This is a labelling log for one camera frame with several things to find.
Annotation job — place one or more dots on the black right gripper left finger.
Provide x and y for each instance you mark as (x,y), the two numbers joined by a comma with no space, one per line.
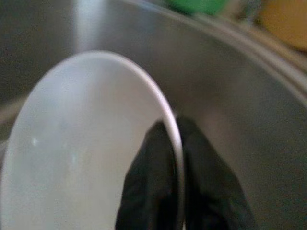
(151,179)

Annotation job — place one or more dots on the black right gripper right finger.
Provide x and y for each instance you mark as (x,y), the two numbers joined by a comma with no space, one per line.
(211,191)

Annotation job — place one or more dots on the plain white ceramic dish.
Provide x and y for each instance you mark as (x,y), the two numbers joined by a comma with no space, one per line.
(79,131)

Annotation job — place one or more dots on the stainless steel double sink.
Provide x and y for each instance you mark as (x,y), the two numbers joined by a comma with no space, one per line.
(227,95)

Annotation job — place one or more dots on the green plastic bowl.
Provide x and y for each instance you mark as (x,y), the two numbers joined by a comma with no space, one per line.
(196,6)

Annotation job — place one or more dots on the orange round object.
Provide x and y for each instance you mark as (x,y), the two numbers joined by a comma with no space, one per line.
(285,21)

